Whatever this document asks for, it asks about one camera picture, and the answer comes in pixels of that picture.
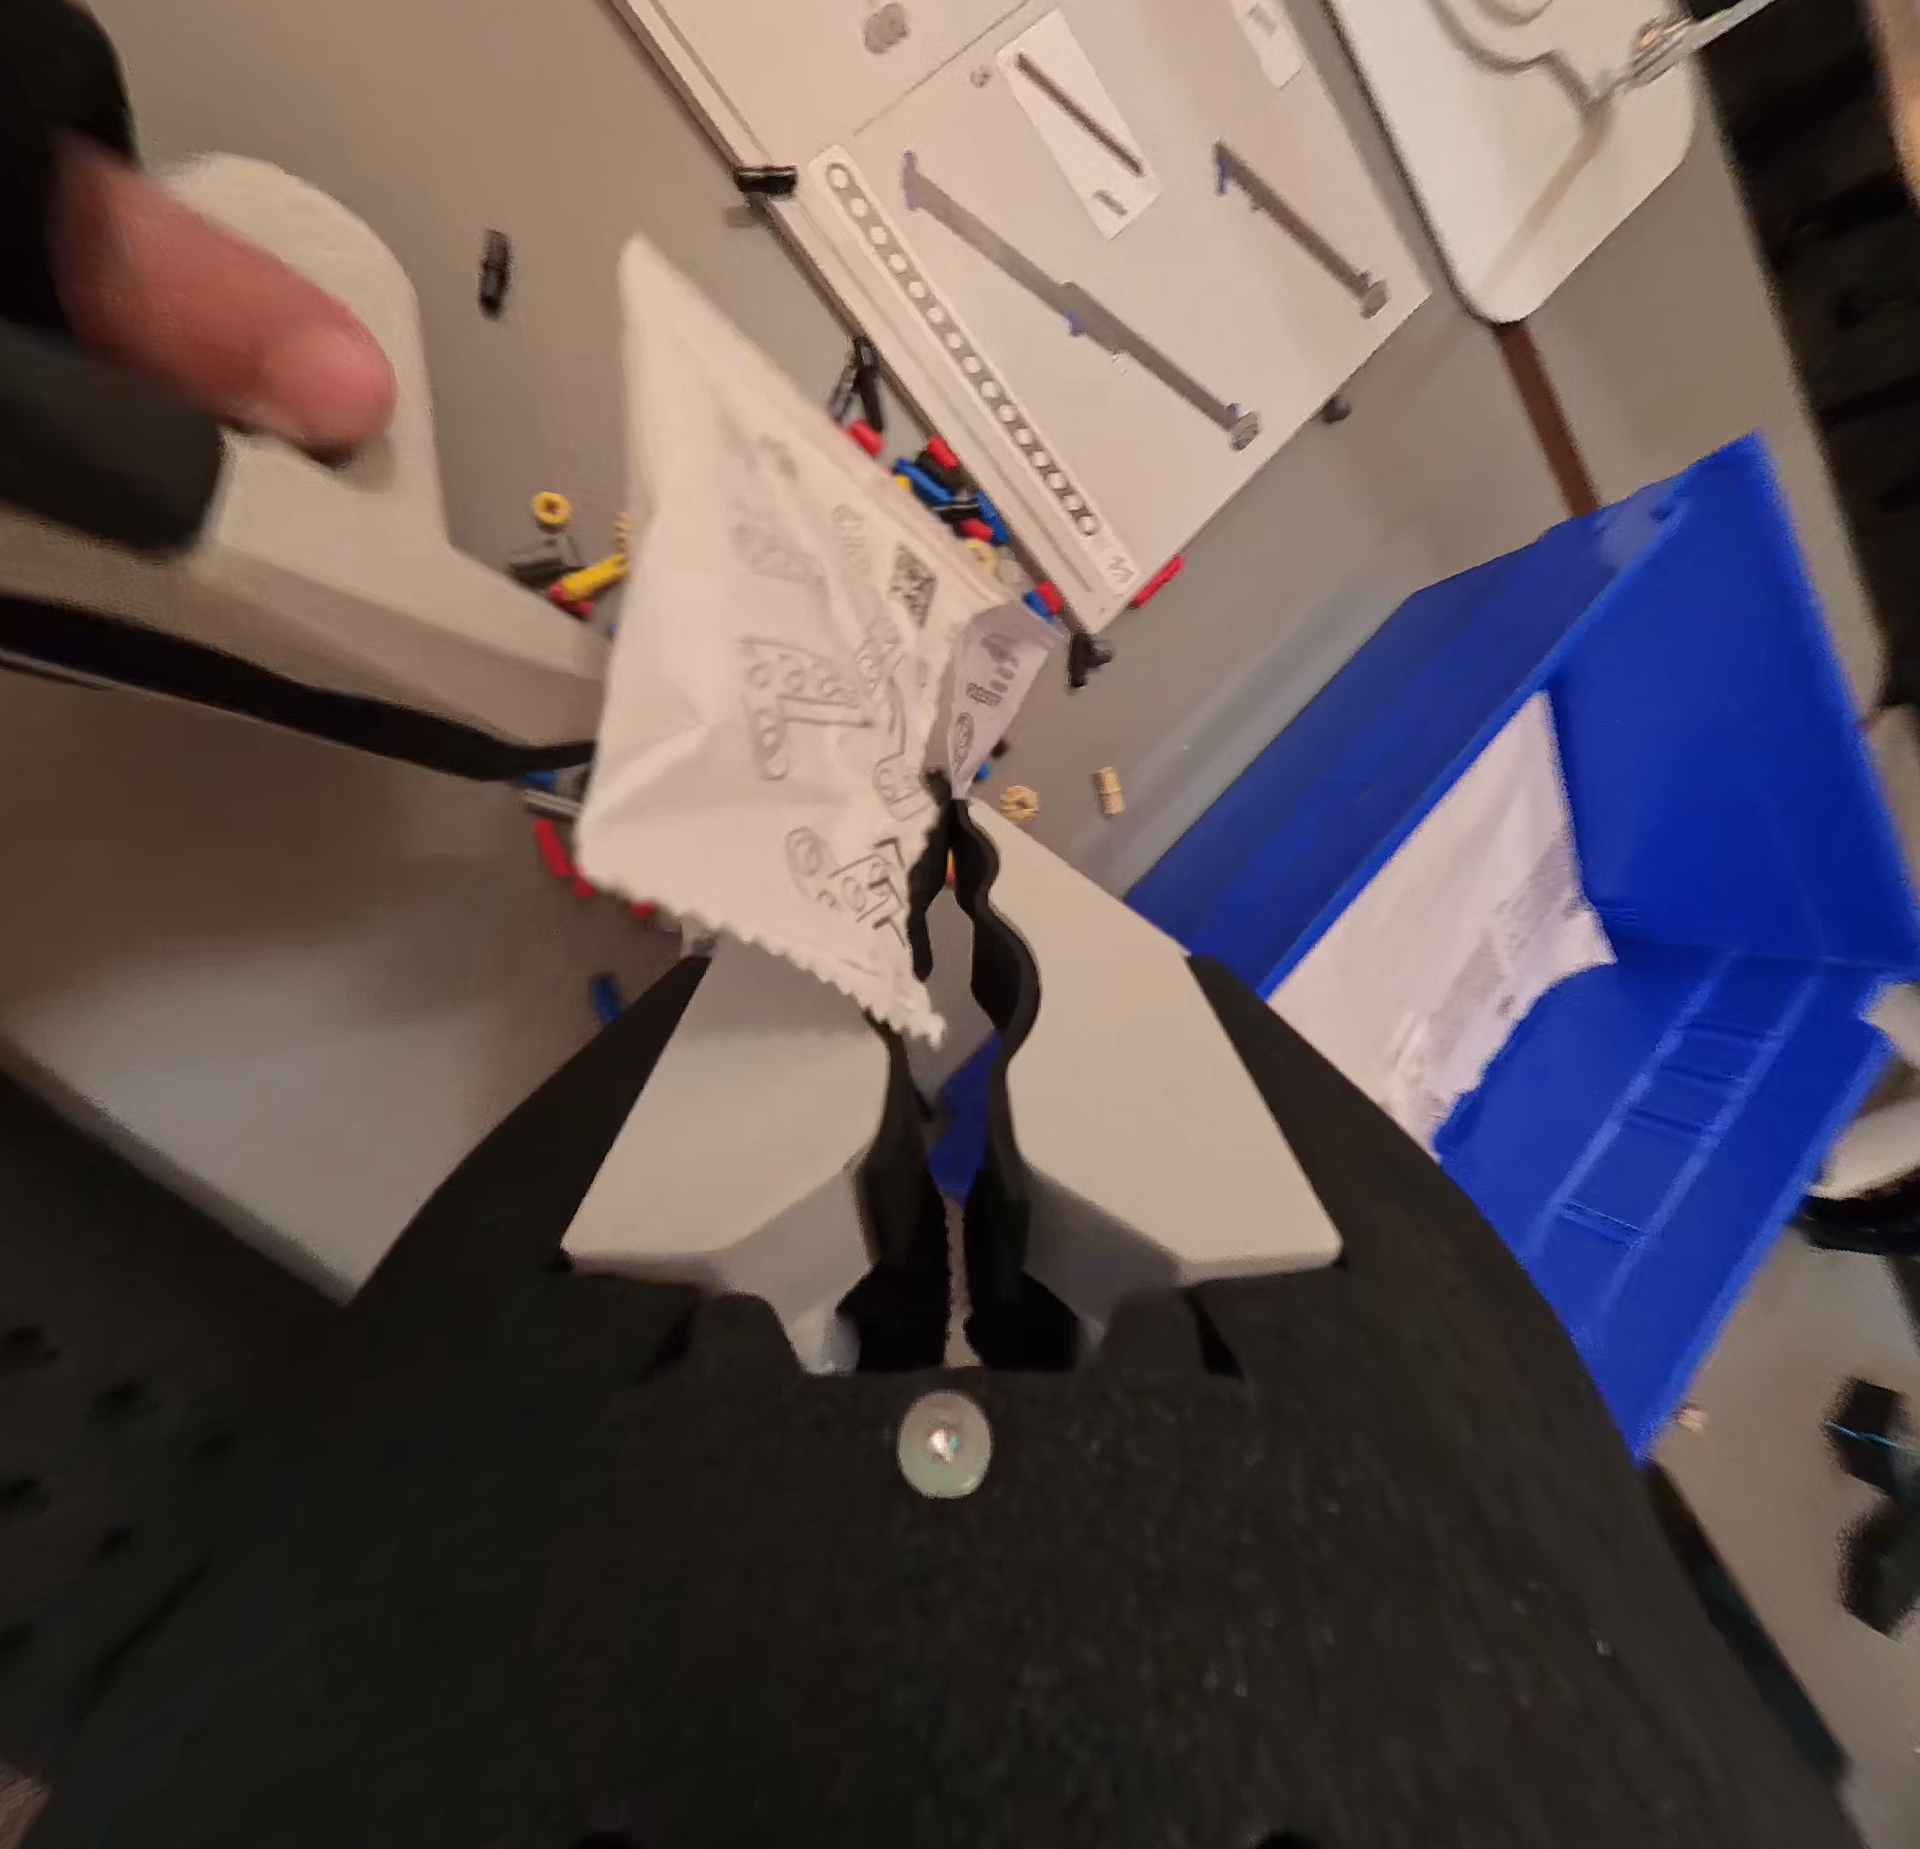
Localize pile of mixed lego pins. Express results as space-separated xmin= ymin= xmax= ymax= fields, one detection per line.
xmin=477 ymin=155 xmax=1192 ymax=1032

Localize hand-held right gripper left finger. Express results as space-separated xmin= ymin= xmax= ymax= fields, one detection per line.
xmin=558 ymin=810 xmax=965 ymax=1374

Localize person's left hand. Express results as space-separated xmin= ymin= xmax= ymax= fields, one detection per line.
xmin=53 ymin=132 xmax=398 ymax=455

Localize white printed paper bag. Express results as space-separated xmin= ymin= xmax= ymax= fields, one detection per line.
xmin=573 ymin=235 xmax=1054 ymax=1049
xmin=1264 ymin=691 xmax=1624 ymax=1131

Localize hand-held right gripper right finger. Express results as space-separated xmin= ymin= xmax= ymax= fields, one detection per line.
xmin=944 ymin=798 xmax=1340 ymax=1367

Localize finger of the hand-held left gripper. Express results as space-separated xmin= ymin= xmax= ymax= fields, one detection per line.
xmin=0 ymin=515 xmax=610 ymax=788

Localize blue plastic bin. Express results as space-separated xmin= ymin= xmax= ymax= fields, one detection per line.
xmin=926 ymin=431 xmax=1920 ymax=1463

